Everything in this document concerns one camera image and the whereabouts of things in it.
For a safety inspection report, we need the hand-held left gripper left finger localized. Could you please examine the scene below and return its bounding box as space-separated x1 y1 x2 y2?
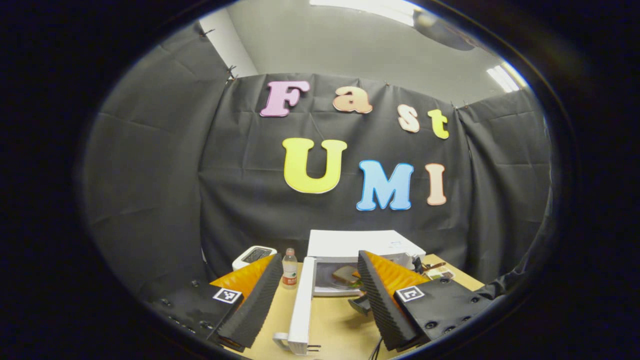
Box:
150 253 285 353

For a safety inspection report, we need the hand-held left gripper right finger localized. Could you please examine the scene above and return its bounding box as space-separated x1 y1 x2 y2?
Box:
357 250 496 352

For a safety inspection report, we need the lettuce sandwich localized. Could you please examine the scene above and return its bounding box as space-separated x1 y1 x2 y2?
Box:
331 265 363 290

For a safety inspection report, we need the white microwave oven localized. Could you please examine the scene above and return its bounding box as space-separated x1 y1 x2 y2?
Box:
272 229 427 356

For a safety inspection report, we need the small white tray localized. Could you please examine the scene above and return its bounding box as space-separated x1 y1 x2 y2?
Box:
348 294 373 317

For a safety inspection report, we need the clear red label water bottle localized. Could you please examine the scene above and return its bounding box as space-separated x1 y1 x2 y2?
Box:
281 248 299 290

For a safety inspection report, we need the white toaster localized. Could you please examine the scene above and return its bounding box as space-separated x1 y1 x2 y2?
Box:
232 245 278 272

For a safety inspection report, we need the black backdrop cloth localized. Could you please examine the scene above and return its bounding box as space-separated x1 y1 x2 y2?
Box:
80 22 553 306

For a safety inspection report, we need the small ceiling light panel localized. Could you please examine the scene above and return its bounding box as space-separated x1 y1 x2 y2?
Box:
486 61 528 94

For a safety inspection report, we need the long ceiling light panel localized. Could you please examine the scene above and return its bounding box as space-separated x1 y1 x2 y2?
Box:
309 0 423 27

